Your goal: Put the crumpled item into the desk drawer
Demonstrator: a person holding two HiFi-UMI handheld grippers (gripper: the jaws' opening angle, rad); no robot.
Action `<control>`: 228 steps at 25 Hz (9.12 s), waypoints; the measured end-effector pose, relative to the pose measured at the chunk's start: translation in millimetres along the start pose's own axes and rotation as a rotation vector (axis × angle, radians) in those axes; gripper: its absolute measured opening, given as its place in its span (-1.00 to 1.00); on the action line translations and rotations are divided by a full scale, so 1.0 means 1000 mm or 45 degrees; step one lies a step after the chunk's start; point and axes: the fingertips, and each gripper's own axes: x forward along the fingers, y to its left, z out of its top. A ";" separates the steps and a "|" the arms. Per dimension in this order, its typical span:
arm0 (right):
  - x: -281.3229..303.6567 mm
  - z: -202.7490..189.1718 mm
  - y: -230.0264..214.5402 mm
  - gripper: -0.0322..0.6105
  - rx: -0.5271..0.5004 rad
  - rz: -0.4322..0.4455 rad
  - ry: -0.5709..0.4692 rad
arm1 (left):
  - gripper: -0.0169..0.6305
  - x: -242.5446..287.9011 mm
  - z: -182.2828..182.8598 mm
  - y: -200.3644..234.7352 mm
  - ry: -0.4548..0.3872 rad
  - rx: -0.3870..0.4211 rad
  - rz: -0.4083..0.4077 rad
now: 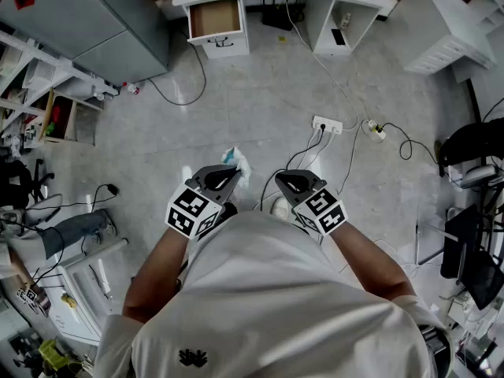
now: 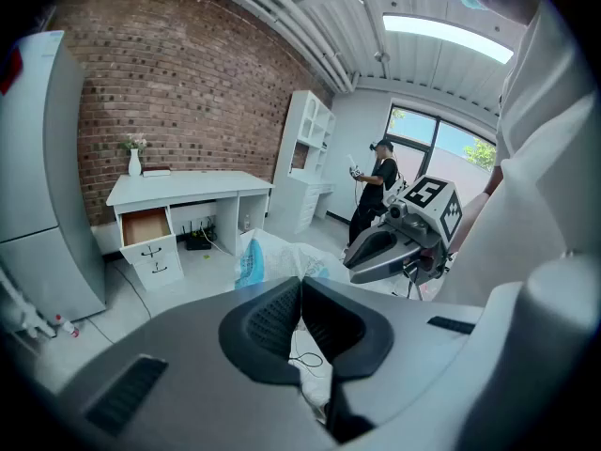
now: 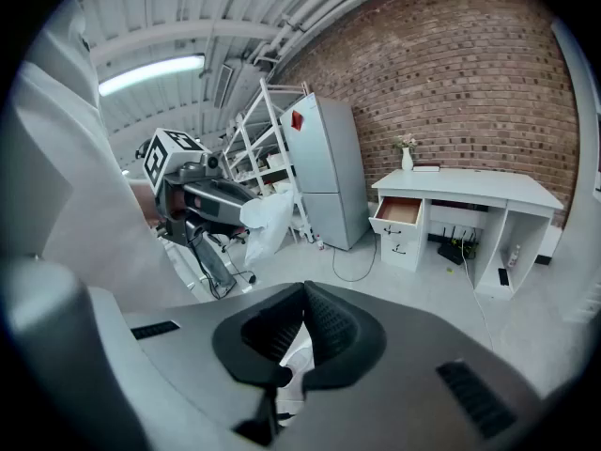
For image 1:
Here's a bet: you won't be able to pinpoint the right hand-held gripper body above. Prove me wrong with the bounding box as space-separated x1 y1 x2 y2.
293 171 350 236

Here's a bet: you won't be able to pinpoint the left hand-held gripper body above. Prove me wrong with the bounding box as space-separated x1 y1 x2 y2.
165 166 226 240

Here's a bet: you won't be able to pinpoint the white wooden drawer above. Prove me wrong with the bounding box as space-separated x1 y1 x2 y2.
184 0 247 50

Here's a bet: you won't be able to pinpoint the person's right forearm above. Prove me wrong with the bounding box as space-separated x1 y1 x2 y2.
321 222 418 302

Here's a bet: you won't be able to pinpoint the person's left forearm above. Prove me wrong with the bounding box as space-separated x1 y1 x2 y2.
121 226 191 324

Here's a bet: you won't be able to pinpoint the person's white shoe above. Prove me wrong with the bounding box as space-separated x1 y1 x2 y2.
270 196 293 221

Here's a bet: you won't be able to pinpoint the white yellow power strip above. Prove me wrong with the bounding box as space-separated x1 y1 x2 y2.
361 119 387 144

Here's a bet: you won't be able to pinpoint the person's white T-shirt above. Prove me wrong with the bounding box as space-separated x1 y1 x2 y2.
92 209 454 378

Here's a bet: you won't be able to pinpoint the wooden crate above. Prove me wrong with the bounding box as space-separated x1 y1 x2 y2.
38 87 106 147

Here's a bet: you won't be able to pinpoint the black folding chair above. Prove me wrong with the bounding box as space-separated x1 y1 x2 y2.
415 204 504 311

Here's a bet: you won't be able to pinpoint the black router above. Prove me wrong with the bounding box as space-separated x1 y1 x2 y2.
261 0 307 32

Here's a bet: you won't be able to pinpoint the black office chair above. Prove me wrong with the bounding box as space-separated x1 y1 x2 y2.
0 157 55 212

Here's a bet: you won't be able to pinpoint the yellow-green plastic crate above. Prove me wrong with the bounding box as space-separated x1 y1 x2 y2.
38 339 71 372

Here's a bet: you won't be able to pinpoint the white metal rack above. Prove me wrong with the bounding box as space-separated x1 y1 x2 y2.
0 29 120 108

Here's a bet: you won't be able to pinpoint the white bookcase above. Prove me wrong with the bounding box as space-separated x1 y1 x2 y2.
402 0 504 87

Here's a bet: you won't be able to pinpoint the black plug cables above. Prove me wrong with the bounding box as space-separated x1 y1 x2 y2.
251 128 335 212

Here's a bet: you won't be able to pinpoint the grey cable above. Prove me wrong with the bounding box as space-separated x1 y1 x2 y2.
146 42 208 107

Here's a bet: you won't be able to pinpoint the long white cable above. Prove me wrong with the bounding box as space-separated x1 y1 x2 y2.
285 2 373 130

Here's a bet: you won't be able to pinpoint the looped black cable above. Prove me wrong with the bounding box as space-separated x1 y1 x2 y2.
382 122 440 165

